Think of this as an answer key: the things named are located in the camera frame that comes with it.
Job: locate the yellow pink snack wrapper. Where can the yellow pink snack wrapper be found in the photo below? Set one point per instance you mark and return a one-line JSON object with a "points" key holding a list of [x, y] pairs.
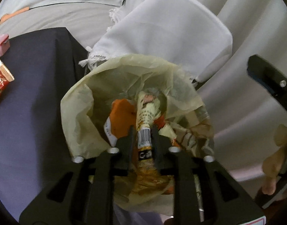
{"points": [[5, 72]]}

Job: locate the orange wooden back scratcher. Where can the orange wooden back scratcher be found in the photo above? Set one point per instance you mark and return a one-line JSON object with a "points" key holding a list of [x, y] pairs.
{"points": [[6, 17]]}

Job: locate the grey pleated curtain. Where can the grey pleated curtain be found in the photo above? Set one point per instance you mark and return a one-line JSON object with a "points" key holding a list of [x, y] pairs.
{"points": [[243, 115]]}

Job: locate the person's right hand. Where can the person's right hand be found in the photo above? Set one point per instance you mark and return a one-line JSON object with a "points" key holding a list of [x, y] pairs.
{"points": [[272, 165]]}

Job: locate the grey covered sofa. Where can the grey covered sofa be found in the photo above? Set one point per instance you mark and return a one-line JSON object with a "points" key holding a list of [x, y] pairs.
{"points": [[183, 32]]}

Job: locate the cream noodle snack wrapper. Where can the cream noodle snack wrapper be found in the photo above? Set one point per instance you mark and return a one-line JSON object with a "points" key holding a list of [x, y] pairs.
{"points": [[148, 179]]}

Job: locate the trash bin with yellowish bag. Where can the trash bin with yellowish bag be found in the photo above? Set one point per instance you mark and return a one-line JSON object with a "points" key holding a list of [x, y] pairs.
{"points": [[136, 91]]}

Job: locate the purple tablecloth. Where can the purple tablecloth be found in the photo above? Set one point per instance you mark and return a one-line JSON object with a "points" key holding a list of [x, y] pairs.
{"points": [[39, 184]]}

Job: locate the pink toy box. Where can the pink toy box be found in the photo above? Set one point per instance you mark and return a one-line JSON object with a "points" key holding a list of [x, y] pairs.
{"points": [[4, 44]]}

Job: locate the orange chip bag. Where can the orange chip bag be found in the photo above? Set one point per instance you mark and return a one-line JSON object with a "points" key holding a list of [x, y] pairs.
{"points": [[123, 116]]}

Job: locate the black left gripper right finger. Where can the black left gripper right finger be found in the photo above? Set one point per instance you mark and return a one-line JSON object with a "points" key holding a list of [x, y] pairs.
{"points": [[204, 191]]}

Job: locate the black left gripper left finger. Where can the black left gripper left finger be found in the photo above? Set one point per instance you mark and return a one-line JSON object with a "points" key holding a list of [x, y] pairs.
{"points": [[106, 175]]}

